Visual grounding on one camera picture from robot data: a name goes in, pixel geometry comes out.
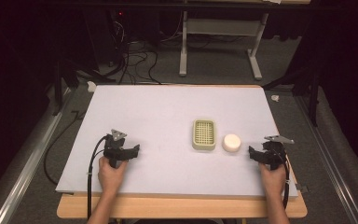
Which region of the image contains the black floor cable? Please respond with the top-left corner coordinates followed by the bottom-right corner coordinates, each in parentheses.
top-left (43, 109), bottom-right (87, 187)

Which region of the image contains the wooden table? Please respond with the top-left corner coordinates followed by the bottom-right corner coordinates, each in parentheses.
top-left (56, 83), bottom-right (309, 219)

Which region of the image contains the tangle of black floor cables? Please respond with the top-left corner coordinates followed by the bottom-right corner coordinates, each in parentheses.
top-left (104, 18), bottom-right (163, 86)

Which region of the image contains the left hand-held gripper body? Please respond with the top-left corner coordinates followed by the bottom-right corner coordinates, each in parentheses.
top-left (103, 128), bottom-right (129, 169)

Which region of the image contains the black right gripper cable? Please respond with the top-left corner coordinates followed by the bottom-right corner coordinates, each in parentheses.
top-left (280, 148), bottom-right (292, 210)

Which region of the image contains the white foam mat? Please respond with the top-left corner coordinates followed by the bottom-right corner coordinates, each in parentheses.
top-left (54, 84), bottom-right (299, 198)

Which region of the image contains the grey tape piece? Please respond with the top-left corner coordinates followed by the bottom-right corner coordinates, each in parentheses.
top-left (295, 183), bottom-right (310, 194)

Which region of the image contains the pale green soap dish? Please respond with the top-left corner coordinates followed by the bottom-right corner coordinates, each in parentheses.
top-left (191, 118), bottom-right (218, 153)

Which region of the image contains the white metal stand frame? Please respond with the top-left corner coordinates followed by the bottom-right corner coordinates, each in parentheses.
top-left (178, 9), bottom-right (270, 81)

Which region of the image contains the black metal stand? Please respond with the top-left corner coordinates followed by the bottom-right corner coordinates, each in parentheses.
top-left (51, 57), bottom-right (117, 117)
top-left (261, 60), bottom-right (322, 128)

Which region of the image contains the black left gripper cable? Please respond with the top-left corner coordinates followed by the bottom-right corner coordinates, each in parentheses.
top-left (86, 134), bottom-right (110, 220)

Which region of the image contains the aluminium floor rail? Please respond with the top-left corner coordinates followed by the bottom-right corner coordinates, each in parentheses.
top-left (0, 88), bottom-right (77, 224)
top-left (294, 92), bottom-right (358, 224)

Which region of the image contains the person's right hand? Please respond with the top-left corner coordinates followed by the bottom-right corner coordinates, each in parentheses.
top-left (258, 161), bottom-right (288, 198)

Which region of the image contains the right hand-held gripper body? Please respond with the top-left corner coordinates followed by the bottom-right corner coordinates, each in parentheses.
top-left (260, 134), bottom-right (296, 171)

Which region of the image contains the person's left hand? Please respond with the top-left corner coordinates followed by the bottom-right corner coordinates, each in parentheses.
top-left (97, 155), bottom-right (129, 196)

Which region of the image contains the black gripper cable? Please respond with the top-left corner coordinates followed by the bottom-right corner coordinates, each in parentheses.
top-left (86, 134), bottom-right (110, 220)
top-left (280, 148), bottom-right (292, 210)

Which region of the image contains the round white soap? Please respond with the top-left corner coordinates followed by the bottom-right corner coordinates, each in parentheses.
top-left (221, 133), bottom-right (242, 154)

